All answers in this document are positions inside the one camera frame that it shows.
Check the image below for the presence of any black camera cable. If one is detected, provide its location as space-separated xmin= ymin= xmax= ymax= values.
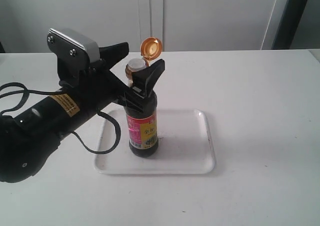
xmin=0 ymin=82 xmax=122 ymax=155

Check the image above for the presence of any white rectangular plastic tray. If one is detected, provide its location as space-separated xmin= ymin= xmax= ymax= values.
xmin=94 ymin=109 xmax=216 ymax=175

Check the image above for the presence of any dark vertical post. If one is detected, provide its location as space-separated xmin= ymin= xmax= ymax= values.
xmin=272 ymin=0 xmax=308 ymax=50

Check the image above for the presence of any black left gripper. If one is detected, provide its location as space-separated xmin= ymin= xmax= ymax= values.
xmin=57 ymin=42 xmax=165 ymax=118

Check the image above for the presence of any dark soy sauce bottle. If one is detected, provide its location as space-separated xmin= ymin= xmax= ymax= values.
xmin=125 ymin=37 xmax=163 ymax=158

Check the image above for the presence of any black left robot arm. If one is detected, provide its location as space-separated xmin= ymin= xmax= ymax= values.
xmin=0 ymin=42 xmax=129 ymax=183

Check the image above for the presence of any white cabinet with doors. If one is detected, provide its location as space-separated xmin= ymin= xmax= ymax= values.
xmin=0 ymin=0 xmax=287 ymax=53

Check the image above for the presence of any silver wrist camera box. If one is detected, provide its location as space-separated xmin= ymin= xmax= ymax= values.
xmin=47 ymin=28 xmax=100 ymax=78

